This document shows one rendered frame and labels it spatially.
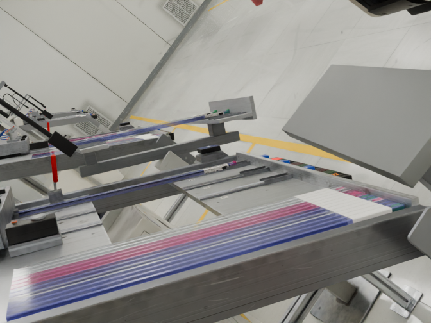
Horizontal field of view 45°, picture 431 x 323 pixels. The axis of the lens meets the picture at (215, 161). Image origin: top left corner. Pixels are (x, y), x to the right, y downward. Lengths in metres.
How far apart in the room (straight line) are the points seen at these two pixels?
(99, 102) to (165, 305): 8.13
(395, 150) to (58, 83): 7.80
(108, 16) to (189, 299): 8.28
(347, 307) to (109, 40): 7.36
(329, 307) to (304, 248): 1.29
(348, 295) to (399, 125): 0.87
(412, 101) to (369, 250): 0.53
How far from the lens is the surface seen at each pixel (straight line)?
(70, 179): 5.60
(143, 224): 2.08
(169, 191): 1.27
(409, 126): 1.09
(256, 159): 1.18
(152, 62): 8.82
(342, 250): 0.66
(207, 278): 0.60
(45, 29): 8.70
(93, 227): 0.93
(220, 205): 0.90
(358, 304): 1.83
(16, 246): 0.87
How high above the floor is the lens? 1.17
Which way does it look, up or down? 18 degrees down
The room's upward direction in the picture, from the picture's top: 53 degrees counter-clockwise
